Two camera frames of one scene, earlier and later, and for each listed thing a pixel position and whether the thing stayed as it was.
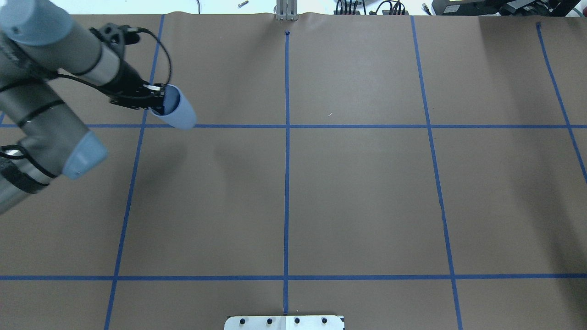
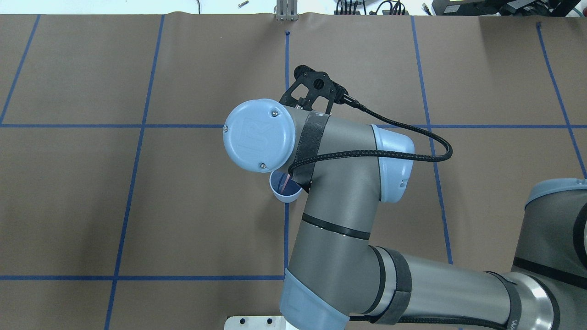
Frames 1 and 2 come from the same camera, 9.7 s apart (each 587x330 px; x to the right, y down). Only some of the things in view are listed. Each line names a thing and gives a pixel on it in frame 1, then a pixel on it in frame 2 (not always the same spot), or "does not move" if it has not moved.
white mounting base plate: [285, 322] does not move
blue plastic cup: [178, 111] to [284, 189]
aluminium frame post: [286, 10] does not move
